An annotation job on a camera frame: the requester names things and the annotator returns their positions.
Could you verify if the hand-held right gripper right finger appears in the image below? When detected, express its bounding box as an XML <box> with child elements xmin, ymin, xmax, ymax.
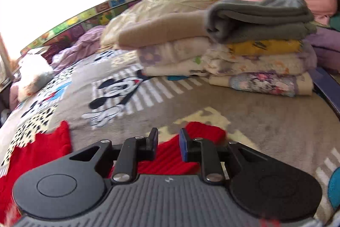
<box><xmin>179</xmin><ymin>128</ymin><xmax>269</xmax><ymax>185</ymax></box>

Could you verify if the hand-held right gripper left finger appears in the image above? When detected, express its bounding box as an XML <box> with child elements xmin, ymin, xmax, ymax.
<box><xmin>69</xmin><ymin>127</ymin><xmax>159</xmax><ymax>185</ymax></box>

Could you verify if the red knit sweater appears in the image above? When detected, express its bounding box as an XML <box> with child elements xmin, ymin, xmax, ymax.
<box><xmin>0</xmin><ymin>121</ymin><xmax>229</xmax><ymax>227</ymax></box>

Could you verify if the cartoon printed blanket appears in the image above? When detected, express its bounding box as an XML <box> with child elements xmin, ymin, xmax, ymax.
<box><xmin>0</xmin><ymin>49</ymin><xmax>340</xmax><ymax>227</ymax></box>

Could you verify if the purple flower folded garment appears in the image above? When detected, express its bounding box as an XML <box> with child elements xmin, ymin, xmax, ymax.
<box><xmin>137</xmin><ymin>37</ymin><xmax>211</xmax><ymax>76</ymax></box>

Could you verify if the purple cartoon print folded garment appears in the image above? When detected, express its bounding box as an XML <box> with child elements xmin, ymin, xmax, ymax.
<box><xmin>208</xmin><ymin>71</ymin><xmax>314</xmax><ymax>97</ymax></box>

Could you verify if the white fleece folded garment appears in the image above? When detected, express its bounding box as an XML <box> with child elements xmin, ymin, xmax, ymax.
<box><xmin>201</xmin><ymin>50</ymin><xmax>318</xmax><ymax>76</ymax></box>

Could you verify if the beige folded garment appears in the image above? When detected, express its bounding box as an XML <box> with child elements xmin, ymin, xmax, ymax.
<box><xmin>118</xmin><ymin>9</ymin><xmax>213</xmax><ymax>51</ymax></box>

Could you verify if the purple quilt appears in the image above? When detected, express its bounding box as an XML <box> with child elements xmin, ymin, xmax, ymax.
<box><xmin>50</xmin><ymin>25</ymin><xmax>107</xmax><ymax>68</ymax></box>

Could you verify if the yellow folded garment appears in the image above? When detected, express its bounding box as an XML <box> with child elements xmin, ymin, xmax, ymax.
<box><xmin>227</xmin><ymin>39</ymin><xmax>304</xmax><ymax>56</ymax></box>

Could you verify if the white plastic bag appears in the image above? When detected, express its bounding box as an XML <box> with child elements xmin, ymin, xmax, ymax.
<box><xmin>16</xmin><ymin>54</ymin><xmax>55</xmax><ymax>101</ymax></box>

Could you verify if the colourful alphabet foam mat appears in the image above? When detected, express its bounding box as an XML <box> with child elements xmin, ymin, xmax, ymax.
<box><xmin>21</xmin><ymin>0</ymin><xmax>150</xmax><ymax>58</ymax></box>

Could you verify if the grey folded garment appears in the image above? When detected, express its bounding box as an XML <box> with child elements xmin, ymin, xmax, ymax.
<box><xmin>205</xmin><ymin>0</ymin><xmax>318</xmax><ymax>44</ymax></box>

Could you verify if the purple cloth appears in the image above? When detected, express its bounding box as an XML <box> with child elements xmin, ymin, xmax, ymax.
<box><xmin>309</xmin><ymin>27</ymin><xmax>340</xmax><ymax>69</ymax></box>

